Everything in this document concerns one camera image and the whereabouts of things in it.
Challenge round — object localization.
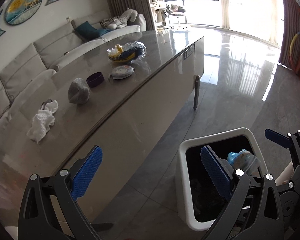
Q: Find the blue plastic wrapper trash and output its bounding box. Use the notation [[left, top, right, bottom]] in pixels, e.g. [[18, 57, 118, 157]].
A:
[[227, 149, 260, 176]]

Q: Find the grey knitted sock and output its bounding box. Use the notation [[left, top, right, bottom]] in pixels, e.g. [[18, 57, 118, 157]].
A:
[[68, 78, 90, 105]]

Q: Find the black tape roll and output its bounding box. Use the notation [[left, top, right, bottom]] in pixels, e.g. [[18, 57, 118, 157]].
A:
[[40, 99, 53, 111]]

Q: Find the orange curtain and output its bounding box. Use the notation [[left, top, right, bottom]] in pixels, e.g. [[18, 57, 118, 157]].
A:
[[279, 0, 300, 77]]

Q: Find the round cartoon bear case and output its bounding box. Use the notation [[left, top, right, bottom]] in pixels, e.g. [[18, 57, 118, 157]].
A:
[[109, 65, 134, 80]]

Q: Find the grey plush toy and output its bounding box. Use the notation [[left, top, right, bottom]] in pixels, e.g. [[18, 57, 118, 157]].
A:
[[107, 9, 138, 30]]

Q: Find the white paper towel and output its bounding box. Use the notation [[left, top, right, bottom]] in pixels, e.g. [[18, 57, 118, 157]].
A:
[[26, 100, 59, 143]]

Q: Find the white trash bin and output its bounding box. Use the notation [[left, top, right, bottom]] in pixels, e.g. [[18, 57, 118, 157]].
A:
[[175, 127, 268, 231]]

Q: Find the round teal wall painting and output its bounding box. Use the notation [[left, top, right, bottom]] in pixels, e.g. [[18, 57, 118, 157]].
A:
[[5, 0, 42, 25]]

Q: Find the teal cushion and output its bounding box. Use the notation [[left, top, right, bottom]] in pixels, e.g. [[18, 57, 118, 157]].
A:
[[75, 21, 111, 41]]

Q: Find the yellow blue item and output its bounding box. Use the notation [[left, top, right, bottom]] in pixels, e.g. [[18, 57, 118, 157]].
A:
[[107, 41, 147, 63]]

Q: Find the grey sectional sofa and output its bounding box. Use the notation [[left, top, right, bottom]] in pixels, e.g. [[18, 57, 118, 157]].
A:
[[0, 11, 146, 119]]

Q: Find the balcony chair with clothes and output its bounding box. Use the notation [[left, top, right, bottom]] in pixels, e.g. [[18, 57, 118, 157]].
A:
[[162, 4, 186, 26]]

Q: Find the black white floral cushion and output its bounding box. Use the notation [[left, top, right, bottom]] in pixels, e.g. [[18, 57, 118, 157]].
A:
[[99, 17, 118, 29]]

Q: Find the hula hoop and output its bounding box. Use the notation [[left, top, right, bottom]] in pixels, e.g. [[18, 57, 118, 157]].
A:
[[289, 30, 300, 72]]

